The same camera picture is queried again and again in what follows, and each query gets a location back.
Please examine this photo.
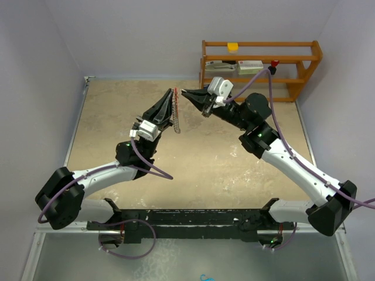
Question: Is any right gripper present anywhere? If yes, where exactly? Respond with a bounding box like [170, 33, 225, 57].
[183, 87, 251, 131]

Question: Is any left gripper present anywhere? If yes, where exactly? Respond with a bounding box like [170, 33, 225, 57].
[135, 88, 173, 159]

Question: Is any red grey key holder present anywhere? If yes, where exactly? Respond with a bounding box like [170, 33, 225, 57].
[172, 88, 181, 133]

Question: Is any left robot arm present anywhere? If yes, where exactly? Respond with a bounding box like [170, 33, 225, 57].
[35, 89, 176, 229]

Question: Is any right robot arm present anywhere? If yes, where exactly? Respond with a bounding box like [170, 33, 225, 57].
[182, 89, 357, 237]

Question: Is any grey stapler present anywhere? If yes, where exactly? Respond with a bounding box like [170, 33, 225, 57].
[205, 60, 237, 72]

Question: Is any white cardboard box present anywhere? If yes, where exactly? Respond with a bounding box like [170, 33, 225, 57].
[237, 60, 264, 75]

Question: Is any yellow block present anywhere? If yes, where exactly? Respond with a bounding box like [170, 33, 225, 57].
[227, 42, 239, 53]

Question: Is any wooden shelf rack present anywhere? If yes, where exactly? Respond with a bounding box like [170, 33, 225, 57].
[199, 40, 323, 103]

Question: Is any blue object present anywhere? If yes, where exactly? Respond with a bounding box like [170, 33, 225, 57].
[200, 274, 215, 281]

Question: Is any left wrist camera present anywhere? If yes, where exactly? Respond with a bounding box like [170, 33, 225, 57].
[129, 120, 161, 142]

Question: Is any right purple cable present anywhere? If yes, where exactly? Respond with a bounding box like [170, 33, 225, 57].
[224, 68, 375, 252]

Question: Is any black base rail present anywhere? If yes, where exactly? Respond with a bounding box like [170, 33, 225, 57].
[87, 209, 293, 244]

